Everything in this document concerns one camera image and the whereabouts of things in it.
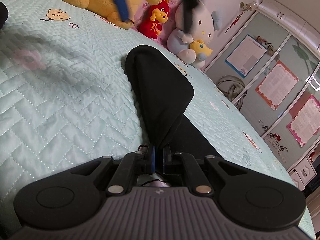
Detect wardrobe with glass doors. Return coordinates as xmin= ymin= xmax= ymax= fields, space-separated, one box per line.
xmin=206 ymin=0 xmax=319 ymax=196

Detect white blue plush toy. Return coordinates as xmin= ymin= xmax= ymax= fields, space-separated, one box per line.
xmin=167 ymin=0 xmax=222 ymax=69

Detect red plush toy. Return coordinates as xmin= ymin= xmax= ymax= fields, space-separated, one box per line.
xmin=137 ymin=0 xmax=170 ymax=40

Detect light green quilted bedspread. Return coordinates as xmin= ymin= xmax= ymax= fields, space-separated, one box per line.
xmin=0 ymin=0 xmax=316 ymax=238

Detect black trousers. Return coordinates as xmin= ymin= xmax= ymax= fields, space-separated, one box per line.
xmin=125 ymin=45 xmax=219 ymax=171

